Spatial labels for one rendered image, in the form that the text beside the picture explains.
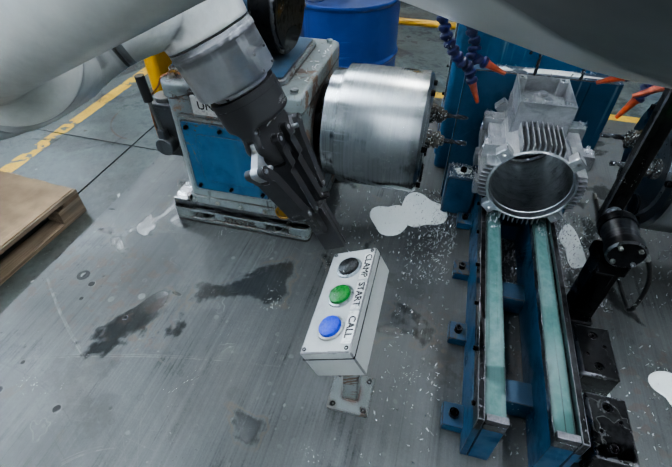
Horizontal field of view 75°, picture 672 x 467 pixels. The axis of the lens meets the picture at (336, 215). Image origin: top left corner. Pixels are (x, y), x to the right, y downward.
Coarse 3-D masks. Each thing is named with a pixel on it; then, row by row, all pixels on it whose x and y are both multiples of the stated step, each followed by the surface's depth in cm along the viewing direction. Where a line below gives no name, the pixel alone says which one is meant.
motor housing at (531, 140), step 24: (504, 120) 89; (480, 144) 91; (528, 144) 77; (552, 144) 76; (576, 144) 84; (480, 168) 85; (504, 168) 98; (528, 168) 98; (552, 168) 93; (480, 192) 87; (504, 192) 92; (528, 192) 92; (552, 192) 88; (576, 192) 81; (504, 216) 88; (528, 216) 87
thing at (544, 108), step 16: (528, 80) 89; (544, 80) 88; (560, 80) 86; (512, 96) 89; (528, 96) 88; (544, 96) 84; (560, 96) 88; (512, 112) 84; (528, 112) 81; (544, 112) 80; (560, 112) 80; (576, 112) 79; (512, 128) 84; (544, 128) 82; (560, 128) 82
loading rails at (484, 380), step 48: (480, 240) 84; (528, 240) 89; (480, 288) 76; (528, 288) 83; (480, 336) 69; (528, 336) 78; (480, 384) 63; (528, 384) 71; (576, 384) 63; (480, 432) 62; (528, 432) 69; (576, 432) 59
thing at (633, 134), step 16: (640, 128) 88; (624, 144) 94; (624, 160) 93; (656, 160) 78; (656, 176) 78; (640, 192) 84; (656, 192) 78; (640, 208) 82; (656, 208) 78; (640, 224) 82; (656, 224) 79
